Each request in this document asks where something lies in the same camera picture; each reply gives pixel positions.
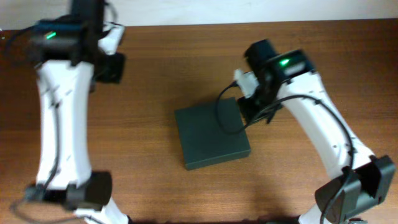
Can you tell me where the black gift box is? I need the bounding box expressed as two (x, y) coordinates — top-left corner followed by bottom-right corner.
(175, 102), (251, 170)

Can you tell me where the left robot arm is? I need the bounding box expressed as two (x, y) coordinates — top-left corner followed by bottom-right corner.
(23, 1), (131, 223)

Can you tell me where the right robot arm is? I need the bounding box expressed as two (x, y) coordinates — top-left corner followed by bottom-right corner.
(234, 39), (396, 223)

